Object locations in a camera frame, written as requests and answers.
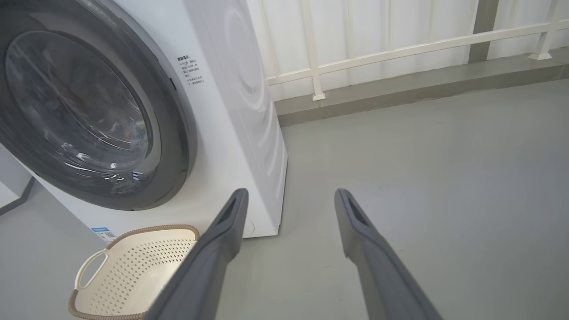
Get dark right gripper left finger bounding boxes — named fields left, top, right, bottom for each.
left=144, top=188, right=249, bottom=320

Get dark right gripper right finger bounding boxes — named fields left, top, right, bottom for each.
left=334, top=188, right=443, bottom=320

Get dark round washing machine door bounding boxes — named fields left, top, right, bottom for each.
left=0, top=0, right=198, bottom=212

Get white front-load washing machine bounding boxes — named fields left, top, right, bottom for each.
left=0, top=0, right=289, bottom=243

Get cream perforated basket brown rim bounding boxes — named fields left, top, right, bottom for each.
left=68, top=224, right=200, bottom=320

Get blue energy label sticker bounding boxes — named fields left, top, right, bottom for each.
left=91, top=228, right=117, bottom=243

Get white metal railing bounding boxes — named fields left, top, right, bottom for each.
left=247, top=0, right=569, bottom=102

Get grey pillar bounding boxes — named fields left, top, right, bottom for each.
left=468, top=0, right=501, bottom=64

